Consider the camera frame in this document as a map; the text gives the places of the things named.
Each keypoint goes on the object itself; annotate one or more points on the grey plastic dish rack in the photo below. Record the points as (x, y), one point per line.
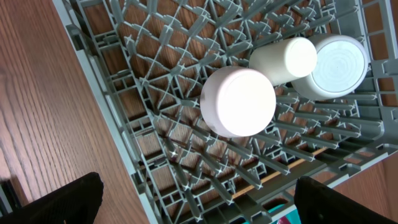
(146, 63)

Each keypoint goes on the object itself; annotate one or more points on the pink upturned bowl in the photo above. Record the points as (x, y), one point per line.
(237, 102)

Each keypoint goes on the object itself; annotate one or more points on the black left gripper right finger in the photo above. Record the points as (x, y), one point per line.
(318, 204)

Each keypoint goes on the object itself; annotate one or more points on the wooden chopstick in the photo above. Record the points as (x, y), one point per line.
(275, 174)

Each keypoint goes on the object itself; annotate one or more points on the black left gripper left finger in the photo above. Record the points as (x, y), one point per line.
(76, 202)

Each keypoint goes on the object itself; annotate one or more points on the white paper cup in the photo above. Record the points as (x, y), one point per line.
(285, 61)

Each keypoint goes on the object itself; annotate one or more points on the grey shallow bowl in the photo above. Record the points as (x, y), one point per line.
(341, 67)

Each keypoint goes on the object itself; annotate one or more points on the teal plastic tray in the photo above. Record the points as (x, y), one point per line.
(285, 213)

